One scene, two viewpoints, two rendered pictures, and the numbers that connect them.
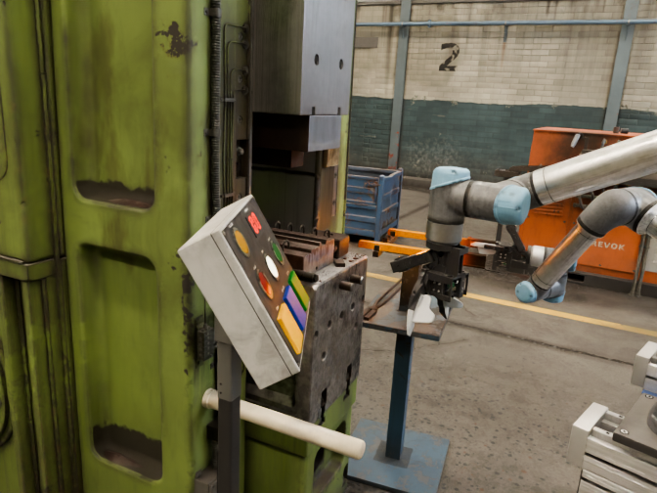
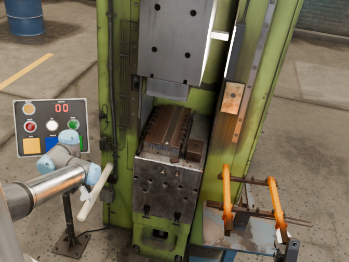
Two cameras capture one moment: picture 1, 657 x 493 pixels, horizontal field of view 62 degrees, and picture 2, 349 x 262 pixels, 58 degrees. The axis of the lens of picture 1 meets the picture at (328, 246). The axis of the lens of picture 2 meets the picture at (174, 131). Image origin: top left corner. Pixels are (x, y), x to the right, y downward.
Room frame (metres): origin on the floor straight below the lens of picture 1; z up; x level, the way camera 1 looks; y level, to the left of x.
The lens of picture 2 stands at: (1.20, -1.25, 2.03)
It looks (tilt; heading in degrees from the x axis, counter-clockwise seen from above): 35 degrees down; 72
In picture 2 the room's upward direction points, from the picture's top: 7 degrees clockwise
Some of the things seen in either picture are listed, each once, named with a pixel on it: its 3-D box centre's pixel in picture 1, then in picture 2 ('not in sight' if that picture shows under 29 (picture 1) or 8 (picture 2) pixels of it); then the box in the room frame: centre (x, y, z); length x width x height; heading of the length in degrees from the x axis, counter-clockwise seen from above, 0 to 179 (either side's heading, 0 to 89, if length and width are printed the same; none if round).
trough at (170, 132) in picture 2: (264, 232); (173, 123); (1.67, 0.20, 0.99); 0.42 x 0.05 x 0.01; 65
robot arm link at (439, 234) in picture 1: (445, 231); not in sight; (1.12, -0.24, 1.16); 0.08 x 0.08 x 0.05
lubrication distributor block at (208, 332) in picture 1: (206, 341); (104, 144); (1.27, 0.29, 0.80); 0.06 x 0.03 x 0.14; 155
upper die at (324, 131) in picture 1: (262, 127); (175, 72); (1.65, 0.21, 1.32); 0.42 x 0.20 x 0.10; 65
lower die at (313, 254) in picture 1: (259, 245); (169, 127); (1.65, 0.21, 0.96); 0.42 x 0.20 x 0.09; 65
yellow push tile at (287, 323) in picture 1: (288, 329); (31, 145); (0.91, 0.06, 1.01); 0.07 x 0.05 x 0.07; 0
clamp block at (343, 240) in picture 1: (328, 244); (194, 150); (1.74, 0.00, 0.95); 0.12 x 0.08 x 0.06; 65
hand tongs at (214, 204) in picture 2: (390, 293); (258, 213); (2.09, -0.26, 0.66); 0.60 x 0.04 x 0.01; 156
